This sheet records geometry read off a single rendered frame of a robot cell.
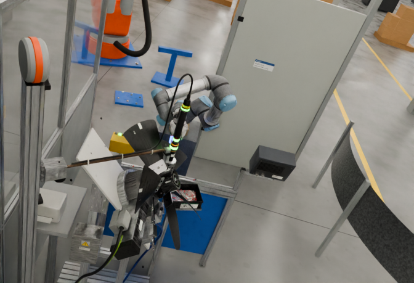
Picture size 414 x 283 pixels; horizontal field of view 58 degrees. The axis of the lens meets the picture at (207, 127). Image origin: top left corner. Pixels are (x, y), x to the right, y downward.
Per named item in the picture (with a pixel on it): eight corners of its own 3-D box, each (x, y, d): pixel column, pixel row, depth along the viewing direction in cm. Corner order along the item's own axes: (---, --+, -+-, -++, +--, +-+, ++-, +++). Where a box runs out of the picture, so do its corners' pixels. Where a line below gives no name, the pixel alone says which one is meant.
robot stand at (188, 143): (141, 200, 348) (164, 111, 296) (172, 208, 351) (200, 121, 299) (133, 223, 323) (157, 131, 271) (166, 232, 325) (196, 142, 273)
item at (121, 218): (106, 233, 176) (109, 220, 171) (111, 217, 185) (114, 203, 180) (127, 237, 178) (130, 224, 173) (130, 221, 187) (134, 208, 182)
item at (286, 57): (189, 155, 425) (255, -46, 311) (189, 153, 429) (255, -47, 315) (287, 179, 442) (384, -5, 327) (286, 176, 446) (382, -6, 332)
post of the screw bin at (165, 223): (147, 275, 286) (171, 202, 244) (146, 271, 288) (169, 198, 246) (151, 275, 287) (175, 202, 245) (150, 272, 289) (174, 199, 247)
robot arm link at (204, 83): (223, 65, 233) (150, 88, 218) (230, 80, 231) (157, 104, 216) (219, 73, 244) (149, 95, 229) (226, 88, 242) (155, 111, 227)
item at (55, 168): (41, 184, 160) (42, 169, 156) (37, 173, 164) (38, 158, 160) (66, 179, 166) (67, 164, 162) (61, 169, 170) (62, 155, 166)
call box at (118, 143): (108, 152, 241) (110, 139, 236) (111, 143, 250) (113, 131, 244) (132, 158, 243) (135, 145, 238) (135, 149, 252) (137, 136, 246)
